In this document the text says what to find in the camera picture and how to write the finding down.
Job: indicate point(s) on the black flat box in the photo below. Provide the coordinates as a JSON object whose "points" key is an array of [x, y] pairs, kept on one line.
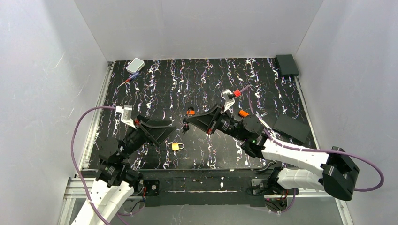
{"points": [[292, 128]]}

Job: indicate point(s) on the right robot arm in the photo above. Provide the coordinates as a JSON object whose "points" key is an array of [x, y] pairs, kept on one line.
{"points": [[332, 171]]}

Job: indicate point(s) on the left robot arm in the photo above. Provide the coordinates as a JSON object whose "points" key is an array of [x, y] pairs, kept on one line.
{"points": [[115, 180]]}

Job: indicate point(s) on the aluminium frame rail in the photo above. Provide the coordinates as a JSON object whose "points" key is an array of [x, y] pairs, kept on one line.
{"points": [[331, 171]]}

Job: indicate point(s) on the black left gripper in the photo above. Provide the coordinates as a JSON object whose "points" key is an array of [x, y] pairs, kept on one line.
{"points": [[141, 128]]}

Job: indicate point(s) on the black head key bunch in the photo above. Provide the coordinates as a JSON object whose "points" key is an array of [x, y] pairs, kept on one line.
{"points": [[185, 128]]}

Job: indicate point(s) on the red blue small screwdriver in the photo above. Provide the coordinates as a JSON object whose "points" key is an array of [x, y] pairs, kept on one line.
{"points": [[130, 78]]}

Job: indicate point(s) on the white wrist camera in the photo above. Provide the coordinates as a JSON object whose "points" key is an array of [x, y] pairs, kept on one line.
{"points": [[126, 115], [229, 97]]}

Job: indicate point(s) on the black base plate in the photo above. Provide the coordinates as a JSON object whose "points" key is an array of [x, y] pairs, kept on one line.
{"points": [[209, 187]]}

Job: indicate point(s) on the orange black Opel padlock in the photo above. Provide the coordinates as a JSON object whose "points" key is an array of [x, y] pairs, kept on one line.
{"points": [[190, 111]]}

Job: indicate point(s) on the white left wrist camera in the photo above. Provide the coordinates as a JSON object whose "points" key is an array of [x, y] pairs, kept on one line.
{"points": [[126, 115]]}

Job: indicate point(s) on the black handle pliers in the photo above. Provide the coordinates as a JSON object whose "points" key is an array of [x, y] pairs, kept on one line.
{"points": [[266, 166]]}

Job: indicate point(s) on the small brass padlock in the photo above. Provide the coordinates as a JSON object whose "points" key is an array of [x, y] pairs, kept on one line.
{"points": [[177, 146]]}

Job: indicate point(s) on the black corner box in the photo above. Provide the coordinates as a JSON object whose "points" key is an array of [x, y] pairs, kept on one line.
{"points": [[287, 65]]}

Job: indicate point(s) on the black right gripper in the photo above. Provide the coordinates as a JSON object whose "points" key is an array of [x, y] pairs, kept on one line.
{"points": [[216, 119]]}

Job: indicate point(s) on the orange handle screwdriver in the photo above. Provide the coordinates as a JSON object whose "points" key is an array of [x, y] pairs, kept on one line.
{"points": [[243, 114]]}

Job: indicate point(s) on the white rectangular box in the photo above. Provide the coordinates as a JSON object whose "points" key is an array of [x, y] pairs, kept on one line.
{"points": [[135, 65]]}

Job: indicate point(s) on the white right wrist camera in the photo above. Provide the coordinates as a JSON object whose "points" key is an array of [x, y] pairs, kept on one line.
{"points": [[229, 97]]}

